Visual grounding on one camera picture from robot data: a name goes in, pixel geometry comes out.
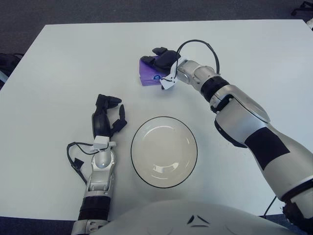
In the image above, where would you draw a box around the thin black hanging cable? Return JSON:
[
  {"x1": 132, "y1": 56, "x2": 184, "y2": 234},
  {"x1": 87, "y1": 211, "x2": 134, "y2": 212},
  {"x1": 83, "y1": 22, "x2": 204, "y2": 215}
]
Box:
[{"x1": 263, "y1": 195, "x2": 277, "y2": 217}]

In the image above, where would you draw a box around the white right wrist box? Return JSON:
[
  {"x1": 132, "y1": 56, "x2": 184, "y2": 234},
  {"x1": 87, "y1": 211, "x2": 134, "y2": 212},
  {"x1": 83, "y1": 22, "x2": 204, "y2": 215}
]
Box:
[{"x1": 160, "y1": 57, "x2": 184, "y2": 91}]

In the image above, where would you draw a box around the purple tissue paper pack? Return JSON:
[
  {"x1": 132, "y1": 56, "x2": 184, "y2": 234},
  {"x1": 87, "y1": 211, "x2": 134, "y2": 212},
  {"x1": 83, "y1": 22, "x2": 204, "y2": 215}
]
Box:
[{"x1": 138, "y1": 56, "x2": 172, "y2": 87}]

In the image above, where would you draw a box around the black office chair base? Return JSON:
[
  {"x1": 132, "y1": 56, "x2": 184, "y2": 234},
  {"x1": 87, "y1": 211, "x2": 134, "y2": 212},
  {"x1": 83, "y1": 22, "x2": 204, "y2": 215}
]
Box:
[{"x1": 291, "y1": 1, "x2": 313, "y2": 17}]

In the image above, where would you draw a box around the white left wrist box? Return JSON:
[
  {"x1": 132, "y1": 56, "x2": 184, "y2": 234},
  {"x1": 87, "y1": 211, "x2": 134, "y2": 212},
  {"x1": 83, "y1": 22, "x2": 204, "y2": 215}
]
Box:
[{"x1": 92, "y1": 136, "x2": 116, "y2": 150}]

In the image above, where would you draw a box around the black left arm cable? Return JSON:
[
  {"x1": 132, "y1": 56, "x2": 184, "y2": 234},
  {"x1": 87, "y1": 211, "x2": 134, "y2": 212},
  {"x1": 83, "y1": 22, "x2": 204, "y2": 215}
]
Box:
[{"x1": 66, "y1": 141, "x2": 95, "y2": 186}]

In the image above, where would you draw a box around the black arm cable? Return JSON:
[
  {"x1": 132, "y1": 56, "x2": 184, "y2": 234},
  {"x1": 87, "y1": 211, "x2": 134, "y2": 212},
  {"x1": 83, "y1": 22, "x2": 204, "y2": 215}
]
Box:
[
  {"x1": 176, "y1": 39, "x2": 220, "y2": 74},
  {"x1": 66, "y1": 141, "x2": 95, "y2": 186}
]

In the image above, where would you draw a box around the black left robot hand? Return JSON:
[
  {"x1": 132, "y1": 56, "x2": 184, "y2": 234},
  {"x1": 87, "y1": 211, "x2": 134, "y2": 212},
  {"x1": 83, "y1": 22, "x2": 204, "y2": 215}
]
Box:
[{"x1": 91, "y1": 94, "x2": 128, "y2": 138}]

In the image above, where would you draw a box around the white plate with black rim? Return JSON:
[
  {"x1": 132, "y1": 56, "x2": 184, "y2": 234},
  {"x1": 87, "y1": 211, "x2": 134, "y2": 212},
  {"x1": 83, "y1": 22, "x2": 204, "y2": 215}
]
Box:
[{"x1": 131, "y1": 116, "x2": 198, "y2": 188}]

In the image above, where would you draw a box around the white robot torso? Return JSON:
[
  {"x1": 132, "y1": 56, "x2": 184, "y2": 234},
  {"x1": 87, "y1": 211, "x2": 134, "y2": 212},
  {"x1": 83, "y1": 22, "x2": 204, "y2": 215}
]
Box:
[{"x1": 96, "y1": 199, "x2": 298, "y2": 235}]

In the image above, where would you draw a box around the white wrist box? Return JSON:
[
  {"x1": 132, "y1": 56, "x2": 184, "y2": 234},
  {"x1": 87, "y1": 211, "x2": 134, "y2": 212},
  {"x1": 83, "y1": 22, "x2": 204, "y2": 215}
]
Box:
[
  {"x1": 160, "y1": 57, "x2": 184, "y2": 91},
  {"x1": 92, "y1": 136, "x2": 116, "y2": 150}
]

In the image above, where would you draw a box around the black bag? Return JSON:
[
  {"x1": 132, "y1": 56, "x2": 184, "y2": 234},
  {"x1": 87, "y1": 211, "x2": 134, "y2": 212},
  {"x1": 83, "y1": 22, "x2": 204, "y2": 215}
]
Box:
[{"x1": 0, "y1": 53, "x2": 24, "y2": 74}]

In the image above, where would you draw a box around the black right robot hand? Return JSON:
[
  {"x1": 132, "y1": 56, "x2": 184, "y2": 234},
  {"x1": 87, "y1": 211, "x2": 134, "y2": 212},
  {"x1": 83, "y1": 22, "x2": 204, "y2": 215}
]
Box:
[{"x1": 141, "y1": 47, "x2": 183, "y2": 74}]

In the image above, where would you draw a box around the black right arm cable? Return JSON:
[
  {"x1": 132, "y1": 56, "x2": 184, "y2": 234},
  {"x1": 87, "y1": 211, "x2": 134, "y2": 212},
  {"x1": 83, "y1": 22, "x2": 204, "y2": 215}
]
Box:
[{"x1": 176, "y1": 39, "x2": 220, "y2": 74}]

